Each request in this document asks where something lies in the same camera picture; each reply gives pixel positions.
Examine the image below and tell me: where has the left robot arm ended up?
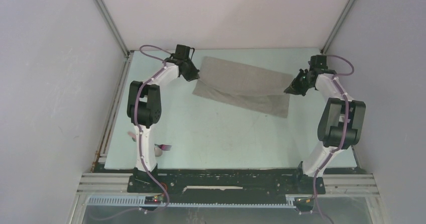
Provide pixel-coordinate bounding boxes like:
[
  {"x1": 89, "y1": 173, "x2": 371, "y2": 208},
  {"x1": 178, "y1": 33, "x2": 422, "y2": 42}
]
[{"x1": 127, "y1": 44, "x2": 199, "y2": 192}]

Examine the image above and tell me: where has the pink handled spoon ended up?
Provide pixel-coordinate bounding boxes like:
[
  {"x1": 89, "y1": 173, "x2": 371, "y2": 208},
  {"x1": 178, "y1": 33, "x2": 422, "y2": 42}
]
[{"x1": 127, "y1": 132, "x2": 163, "y2": 157}]

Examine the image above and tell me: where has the purple metallic fork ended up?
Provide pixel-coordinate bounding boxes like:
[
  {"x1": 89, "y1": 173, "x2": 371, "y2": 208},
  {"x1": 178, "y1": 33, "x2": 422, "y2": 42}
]
[{"x1": 155, "y1": 144, "x2": 172, "y2": 151}]

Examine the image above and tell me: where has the right aluminium frame post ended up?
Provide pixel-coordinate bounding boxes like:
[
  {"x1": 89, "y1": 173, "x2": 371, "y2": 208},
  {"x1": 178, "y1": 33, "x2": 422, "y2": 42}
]
[{"x1": 320, "y1": 0, "x2": 357, "y2": 54}]

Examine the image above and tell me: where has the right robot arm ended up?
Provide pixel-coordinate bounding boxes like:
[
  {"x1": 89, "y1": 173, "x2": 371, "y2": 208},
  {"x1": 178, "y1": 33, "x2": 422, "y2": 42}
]
[{"x1": 284, "y1": 55, "x2": 366, "y2": 193}]

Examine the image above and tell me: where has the left aluminium frame post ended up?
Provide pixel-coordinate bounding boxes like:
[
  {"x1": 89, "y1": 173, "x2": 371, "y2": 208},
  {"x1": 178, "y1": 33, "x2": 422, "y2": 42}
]
[{"x1": 93, "y1": 0, "x2": 130, "y2": 58}]

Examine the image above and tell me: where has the grey cloth napkin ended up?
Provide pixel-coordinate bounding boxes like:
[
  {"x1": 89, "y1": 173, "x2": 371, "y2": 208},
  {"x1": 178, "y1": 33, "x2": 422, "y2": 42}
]
[{"x1": 192, "y1": 57, "x2": 292, "y2": 118}]

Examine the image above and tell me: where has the aluminium frame post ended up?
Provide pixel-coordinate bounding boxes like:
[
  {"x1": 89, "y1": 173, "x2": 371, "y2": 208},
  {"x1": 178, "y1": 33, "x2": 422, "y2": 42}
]
[
  {"x1": 93, "y1": 0, "x2": 130, "y2": 58},
  {"x1": 320, "y1": 0, "x2": 357, "y2": 54}
]

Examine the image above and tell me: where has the white cable duct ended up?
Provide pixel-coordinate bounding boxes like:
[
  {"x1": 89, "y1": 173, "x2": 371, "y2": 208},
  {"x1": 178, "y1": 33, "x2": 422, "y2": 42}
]
[{"x1": 86, "y1": 195, "x2": 301, "y2": 208}]

